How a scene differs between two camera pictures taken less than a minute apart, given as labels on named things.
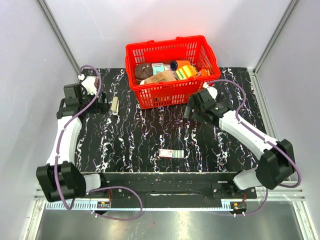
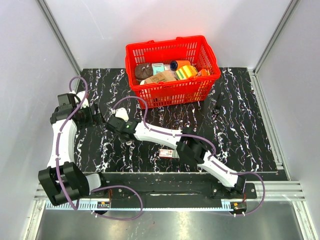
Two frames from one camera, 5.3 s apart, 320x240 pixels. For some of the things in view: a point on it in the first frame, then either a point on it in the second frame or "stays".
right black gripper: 193,105 to 120,139
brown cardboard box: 162,76 stays
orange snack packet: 203,72 stays
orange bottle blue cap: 175,64 stays
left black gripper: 101,108 to 96,119
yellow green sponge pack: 186,72 stays
